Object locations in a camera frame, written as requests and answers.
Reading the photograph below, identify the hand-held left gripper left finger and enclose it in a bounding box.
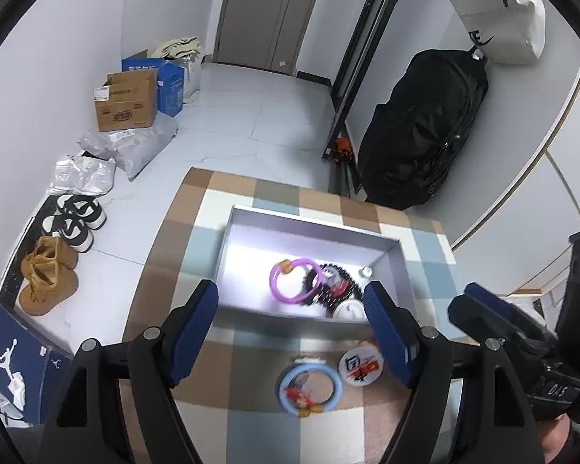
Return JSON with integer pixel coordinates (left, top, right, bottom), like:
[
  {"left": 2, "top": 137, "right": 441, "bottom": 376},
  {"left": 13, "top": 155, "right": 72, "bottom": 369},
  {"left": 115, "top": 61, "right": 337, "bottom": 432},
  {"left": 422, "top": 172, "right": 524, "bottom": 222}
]
[{"left": 41, "top": 279, "right": 220, "bottom": 464}]

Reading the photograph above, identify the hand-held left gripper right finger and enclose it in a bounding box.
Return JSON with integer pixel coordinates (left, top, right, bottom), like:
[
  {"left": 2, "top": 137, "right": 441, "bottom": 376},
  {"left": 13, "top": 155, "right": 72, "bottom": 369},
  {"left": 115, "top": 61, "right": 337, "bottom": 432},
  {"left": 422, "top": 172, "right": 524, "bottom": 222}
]
[{"left": 363, "top": 281, "right": 547, "bottom": 464}]

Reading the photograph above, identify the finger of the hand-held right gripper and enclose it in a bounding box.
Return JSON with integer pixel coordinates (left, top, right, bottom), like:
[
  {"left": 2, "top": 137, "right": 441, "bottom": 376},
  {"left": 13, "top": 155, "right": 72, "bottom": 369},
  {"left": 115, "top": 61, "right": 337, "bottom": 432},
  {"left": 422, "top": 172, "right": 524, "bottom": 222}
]
[
  {"left": 447, "top": 294, "right": 543, "bottom": 374},
  {"left": 464, "top": 283, "right": 558, "bottom": 345}
]

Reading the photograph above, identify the round white red badge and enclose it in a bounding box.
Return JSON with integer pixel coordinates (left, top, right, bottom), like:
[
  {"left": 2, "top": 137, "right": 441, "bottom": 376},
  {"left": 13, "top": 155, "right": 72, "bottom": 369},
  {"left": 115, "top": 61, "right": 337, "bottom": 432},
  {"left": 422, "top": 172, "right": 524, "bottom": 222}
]
[{"left": 338, "top": 342, "right": 384, "bottom": 387}]

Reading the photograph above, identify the white round case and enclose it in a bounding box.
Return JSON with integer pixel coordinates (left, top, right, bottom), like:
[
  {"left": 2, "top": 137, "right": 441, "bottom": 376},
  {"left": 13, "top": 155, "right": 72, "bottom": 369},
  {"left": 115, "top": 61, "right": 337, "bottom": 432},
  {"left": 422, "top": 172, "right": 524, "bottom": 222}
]
[{"left": 331, "top": 300, "right": 368, "bottom": 321}]

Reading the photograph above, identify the black bead bracelet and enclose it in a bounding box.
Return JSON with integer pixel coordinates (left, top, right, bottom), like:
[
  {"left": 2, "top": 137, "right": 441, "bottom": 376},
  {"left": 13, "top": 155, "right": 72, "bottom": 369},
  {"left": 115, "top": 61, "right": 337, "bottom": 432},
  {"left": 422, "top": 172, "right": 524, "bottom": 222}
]
[{"left": 304, "top": 263, "right": 365, "bottom": 320}]

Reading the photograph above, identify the light blue ring bracelet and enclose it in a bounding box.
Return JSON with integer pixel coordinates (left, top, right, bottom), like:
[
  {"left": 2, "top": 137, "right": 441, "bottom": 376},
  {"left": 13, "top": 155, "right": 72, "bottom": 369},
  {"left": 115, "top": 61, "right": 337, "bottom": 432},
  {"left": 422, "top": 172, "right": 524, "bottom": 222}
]
[{"left": 278, "top": 357, "right": 343, "bottom": 417}]

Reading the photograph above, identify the red bead bracelet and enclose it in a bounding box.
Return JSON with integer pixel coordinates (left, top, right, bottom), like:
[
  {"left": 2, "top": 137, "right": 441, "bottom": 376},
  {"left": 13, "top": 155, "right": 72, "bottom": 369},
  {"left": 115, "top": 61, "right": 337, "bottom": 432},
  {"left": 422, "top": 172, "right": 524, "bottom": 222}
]
[{"left": 326, "top": 273, "right": 349, "bottom": 298}]

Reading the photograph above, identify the grey cardboard box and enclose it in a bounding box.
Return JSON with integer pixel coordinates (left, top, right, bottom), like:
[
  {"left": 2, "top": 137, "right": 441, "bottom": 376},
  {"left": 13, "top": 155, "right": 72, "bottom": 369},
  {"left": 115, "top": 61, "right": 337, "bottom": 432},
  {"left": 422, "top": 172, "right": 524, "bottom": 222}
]
[{"left": 212, "top": 204, "right": 419, "bottom": 338}]

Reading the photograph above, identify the purple ring bracelet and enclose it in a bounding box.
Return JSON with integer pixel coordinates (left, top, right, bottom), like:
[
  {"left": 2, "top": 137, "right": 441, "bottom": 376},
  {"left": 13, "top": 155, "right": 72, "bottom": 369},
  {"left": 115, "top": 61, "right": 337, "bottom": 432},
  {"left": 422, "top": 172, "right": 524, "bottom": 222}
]
[{"left": 269, "top": 258, "right": 326, "bottom": 305}]

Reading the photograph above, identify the person's right hand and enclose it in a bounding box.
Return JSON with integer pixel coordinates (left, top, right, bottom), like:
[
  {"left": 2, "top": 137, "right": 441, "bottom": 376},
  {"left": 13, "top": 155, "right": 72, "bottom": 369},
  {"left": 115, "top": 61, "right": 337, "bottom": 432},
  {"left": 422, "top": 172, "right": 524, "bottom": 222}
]
[{"left": 536, "top": 417, "right": 575, "bottom": 464}]

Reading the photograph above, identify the checkered tablecloth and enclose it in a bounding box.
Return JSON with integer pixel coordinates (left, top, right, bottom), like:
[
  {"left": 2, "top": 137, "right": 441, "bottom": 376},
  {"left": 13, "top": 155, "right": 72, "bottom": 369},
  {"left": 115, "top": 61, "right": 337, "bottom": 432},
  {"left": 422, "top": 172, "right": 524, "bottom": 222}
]
[{"left": 118, "top": 167, "right": 465, "bottom": 464}]

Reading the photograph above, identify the tan suede boot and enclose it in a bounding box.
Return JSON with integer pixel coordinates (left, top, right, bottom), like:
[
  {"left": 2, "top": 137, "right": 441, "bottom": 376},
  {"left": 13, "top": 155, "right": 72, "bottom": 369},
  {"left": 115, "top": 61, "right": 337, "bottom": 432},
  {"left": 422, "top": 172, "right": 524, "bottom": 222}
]
[
  {"left": 18, "top": 258, "right": 79, "bottom": 317},
  {"left": 31, "top": 236, "right": 79, "bottom": 271}
]

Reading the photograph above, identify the black white sneaker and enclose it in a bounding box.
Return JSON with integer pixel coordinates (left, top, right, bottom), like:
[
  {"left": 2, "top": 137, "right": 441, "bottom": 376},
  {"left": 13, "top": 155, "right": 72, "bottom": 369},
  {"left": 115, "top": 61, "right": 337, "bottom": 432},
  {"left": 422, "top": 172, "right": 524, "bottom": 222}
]
[
  {"left": 55, "top": 194, "right": 108, "bottom": 230},
  {"left": 42, "top": 213, "right": 95, "bottom": 253}
]

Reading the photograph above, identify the black backpack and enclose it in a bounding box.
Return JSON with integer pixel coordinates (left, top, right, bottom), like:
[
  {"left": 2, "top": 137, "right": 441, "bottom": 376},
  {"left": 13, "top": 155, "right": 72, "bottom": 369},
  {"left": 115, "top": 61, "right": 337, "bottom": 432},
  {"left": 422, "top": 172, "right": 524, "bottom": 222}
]
[{"left": 357, "top": 48, "right": 490, "bottom": 211}]

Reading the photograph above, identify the blue shoe box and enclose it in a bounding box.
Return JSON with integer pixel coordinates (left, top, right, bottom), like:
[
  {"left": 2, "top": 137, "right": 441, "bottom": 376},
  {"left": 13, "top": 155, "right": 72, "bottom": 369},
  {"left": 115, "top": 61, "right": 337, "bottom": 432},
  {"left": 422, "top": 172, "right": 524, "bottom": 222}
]
[{"left": 0, "top": 297, "right": 73, "bottom": 428}]

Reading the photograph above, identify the clear plastic bag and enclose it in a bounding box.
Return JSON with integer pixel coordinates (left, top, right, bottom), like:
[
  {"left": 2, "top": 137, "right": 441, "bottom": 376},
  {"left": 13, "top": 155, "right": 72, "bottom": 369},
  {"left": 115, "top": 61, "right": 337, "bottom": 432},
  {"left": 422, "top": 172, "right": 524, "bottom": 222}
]
[{"left": 48, "top": 155, "right": 117, "bottom": 199}]

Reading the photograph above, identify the grey plastic package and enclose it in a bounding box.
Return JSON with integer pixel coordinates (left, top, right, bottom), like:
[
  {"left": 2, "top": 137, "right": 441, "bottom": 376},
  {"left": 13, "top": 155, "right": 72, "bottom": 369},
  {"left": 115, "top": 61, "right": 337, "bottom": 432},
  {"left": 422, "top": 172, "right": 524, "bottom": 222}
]
[{"left": 77, "top": 111, "right": 179, "bottom": 181}]

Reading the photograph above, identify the brown cardboard box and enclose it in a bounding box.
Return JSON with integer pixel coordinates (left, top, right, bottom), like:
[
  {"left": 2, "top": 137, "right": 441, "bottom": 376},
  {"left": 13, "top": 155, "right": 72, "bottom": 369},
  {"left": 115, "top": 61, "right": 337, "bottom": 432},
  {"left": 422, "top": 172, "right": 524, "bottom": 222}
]
[{"left": 93, "top": 68, "right": 159, "bottom": 133}]

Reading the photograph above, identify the blue cardboard box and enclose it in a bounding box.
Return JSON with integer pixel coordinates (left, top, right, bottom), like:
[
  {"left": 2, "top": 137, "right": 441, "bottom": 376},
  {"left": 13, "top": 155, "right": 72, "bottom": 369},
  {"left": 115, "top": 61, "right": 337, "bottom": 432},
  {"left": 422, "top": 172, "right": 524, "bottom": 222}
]
[{"left": 122, "top": 49, "right": 185, "bottom": 118}]

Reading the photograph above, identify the white woven sack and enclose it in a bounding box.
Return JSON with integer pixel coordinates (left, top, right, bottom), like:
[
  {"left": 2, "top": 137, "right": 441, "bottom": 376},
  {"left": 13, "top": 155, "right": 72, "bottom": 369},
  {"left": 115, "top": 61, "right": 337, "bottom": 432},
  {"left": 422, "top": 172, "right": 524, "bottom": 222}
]
[{"left": 176, "top": 53, "right": 204, "bottom": 104}]

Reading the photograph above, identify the beige cloth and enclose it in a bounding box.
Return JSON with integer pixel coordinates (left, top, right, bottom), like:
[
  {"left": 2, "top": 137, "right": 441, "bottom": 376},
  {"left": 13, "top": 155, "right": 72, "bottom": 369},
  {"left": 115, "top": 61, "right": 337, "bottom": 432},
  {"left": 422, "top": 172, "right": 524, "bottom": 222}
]
[{"left": 152, "top": 36, "right": 201, "bottom": 61}]

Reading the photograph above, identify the white fabric bag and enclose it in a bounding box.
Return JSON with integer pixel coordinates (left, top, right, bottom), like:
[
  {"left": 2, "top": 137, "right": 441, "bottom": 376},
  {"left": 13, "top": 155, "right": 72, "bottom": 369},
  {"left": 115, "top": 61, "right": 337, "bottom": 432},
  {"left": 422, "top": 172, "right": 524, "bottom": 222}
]
[{"left": 439, "top": 0, "right": 547, "bottom": 65}]

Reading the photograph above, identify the black metal coat rack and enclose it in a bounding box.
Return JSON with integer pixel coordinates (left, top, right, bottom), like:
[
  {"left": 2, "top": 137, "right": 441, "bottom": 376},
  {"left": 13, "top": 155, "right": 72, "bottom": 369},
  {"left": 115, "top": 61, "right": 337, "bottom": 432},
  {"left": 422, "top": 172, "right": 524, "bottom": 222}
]
[{"left": 321, "top": 0, "right": 414, "bottom": 195}]

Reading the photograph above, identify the grey door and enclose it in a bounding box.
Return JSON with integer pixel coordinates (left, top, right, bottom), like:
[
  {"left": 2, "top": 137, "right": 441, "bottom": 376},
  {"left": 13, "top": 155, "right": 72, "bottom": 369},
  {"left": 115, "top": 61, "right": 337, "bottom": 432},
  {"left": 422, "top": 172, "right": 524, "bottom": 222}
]
[{"left": 215, "top": 0, "right": 330, "bottom": 75}]

